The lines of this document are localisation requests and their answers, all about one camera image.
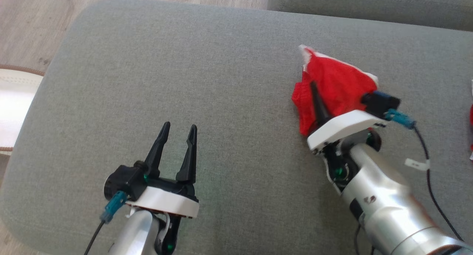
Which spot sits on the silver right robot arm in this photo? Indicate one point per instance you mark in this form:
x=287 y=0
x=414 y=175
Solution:
x=384 y=199

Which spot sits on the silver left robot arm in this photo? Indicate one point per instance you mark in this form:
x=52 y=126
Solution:
x=133 y=233

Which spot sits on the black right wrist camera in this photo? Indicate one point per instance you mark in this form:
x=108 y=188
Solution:
x=378 y=101

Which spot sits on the red cloth garment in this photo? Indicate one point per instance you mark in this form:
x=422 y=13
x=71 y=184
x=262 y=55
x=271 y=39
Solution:
x=340 y=85

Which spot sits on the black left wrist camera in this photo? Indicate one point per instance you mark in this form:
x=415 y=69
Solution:
x=123 y=181

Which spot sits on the white laundry basket brown rim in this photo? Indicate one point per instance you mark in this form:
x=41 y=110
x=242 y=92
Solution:
x=14 y=107

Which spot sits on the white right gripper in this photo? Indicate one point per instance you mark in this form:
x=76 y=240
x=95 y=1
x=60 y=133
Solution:
x=343 y=127

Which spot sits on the red item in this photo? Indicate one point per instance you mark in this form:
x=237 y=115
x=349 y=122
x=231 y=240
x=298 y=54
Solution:
x=471 y=118

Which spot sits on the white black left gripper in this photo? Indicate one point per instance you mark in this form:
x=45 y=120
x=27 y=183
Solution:
x=166 y=203

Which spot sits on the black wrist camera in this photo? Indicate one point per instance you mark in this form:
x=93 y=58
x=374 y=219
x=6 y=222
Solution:
x=123 y=181
x=378 y=101

